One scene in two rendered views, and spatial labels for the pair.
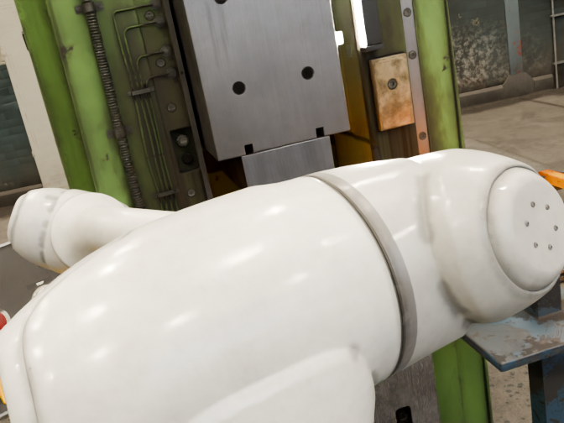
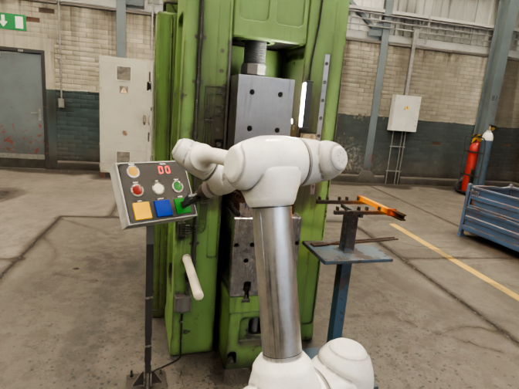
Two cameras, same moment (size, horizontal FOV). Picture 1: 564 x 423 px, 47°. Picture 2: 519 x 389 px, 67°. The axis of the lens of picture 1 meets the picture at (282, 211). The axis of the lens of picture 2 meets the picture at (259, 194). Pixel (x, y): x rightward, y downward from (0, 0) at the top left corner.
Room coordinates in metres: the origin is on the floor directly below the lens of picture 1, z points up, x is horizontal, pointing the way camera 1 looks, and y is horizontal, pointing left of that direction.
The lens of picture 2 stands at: (-0.65, 0.17, 1.49)
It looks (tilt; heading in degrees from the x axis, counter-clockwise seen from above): 13 degrees down; 354
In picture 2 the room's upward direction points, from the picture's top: 5 degrees clockwise
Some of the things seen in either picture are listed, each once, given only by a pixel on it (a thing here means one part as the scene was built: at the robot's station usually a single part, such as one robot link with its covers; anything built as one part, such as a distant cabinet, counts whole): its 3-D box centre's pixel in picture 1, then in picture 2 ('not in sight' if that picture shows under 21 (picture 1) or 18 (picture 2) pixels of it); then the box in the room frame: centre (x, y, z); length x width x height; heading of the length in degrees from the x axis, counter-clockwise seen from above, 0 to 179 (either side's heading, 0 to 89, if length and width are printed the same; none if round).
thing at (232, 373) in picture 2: not in sight; (246, 367); (1.32, -0.04, 0.01); 0.58 x 0.39 x 0.01; 102
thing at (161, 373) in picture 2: not in sight; (146, 378); (1.17, 0.49, 0.05); 0.22 x 0.22 x 0.09; 12
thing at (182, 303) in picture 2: not in sight; (182, 302); (1.41, 0.34, 0.36); 0.09 x 0.07 x 0.12; 102
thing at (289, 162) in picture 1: (266, 152); not in sight; (1.58, 0.01, 1.18); 0.42 x 0.20 x 0.10; 12
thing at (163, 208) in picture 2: not in sight; (162, 208); (1.07, 0.42, 1.01); 0.07 x 0.05 x 0.07; 127
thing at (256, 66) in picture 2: not in sight; (256, 42); (1.62, 0.02, 1.83); 0.15 x 0.14 x 0.40; 12
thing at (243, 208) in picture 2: not in sight; (246, 197); (1.58, 0.01, 0.96); 0.42 x 0.20 x 0.09; 12
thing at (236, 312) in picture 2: not in sight; (246, 308); (1.60, -0.04, 0.23); 0.55 x 0.37 x 0.47; 12
